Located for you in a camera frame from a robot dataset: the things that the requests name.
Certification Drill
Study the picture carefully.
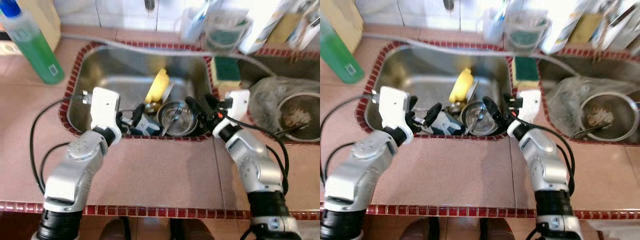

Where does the clear small plastic bucket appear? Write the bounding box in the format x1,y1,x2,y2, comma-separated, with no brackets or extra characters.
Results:
502,12,551,52
202,12,251,52

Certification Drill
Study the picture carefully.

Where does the green and yellow sponge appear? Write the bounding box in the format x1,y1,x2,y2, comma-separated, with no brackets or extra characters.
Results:
512,55,541,91
210,55,243,96

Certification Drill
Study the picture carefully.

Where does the chrome sink faucet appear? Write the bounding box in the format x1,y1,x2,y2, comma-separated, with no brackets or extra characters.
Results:
592,0,640,51
290,0,321,51

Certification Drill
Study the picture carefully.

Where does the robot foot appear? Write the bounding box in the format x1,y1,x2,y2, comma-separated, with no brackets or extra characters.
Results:
100,216,132,240
480,217,516,240
170,217,216,240
400,216,433,240

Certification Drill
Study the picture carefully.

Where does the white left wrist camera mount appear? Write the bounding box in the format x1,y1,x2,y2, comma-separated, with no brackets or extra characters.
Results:
90,87,122,146
378,86,416,146

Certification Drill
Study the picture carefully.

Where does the steel mesh strainer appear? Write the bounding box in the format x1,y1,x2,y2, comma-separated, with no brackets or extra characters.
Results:
572,91,640,142
274,91,321,142

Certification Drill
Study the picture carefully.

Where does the shallow steel bowl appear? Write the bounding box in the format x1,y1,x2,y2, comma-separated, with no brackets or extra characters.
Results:
460,99,501,137
156,100,197,137

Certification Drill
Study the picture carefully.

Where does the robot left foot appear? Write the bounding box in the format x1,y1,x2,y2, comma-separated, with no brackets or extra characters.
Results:
400,216,433,240
100,216,132,240

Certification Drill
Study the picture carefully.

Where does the yellow plastic bowl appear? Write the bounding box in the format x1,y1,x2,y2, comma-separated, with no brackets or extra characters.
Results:
145,67,171,105
448,67,474,104

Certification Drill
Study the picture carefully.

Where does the steel sink basin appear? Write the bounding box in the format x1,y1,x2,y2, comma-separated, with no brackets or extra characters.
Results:
537,47,640,146
363,41,516,142
59,41,216,142
240,47,321,146

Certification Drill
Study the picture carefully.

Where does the green dish soap bottle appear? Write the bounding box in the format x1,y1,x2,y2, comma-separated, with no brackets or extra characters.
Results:
320,15,365,85
0,0,66,85

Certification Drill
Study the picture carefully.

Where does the white bottle yellow cap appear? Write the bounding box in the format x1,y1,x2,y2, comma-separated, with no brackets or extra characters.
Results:
239,0,291,55
540,0,591,55

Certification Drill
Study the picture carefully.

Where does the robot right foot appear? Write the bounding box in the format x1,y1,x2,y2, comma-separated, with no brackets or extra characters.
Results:
170,217,216,240
480,217,516,240

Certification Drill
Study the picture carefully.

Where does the tan sponge block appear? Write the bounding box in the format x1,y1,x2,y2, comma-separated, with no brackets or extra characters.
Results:
267,12,301,45
570,12,603,45

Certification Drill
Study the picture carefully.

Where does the clear toothbrush cup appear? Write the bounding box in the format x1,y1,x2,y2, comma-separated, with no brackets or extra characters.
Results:
180,0,221,45
480,0,516,45

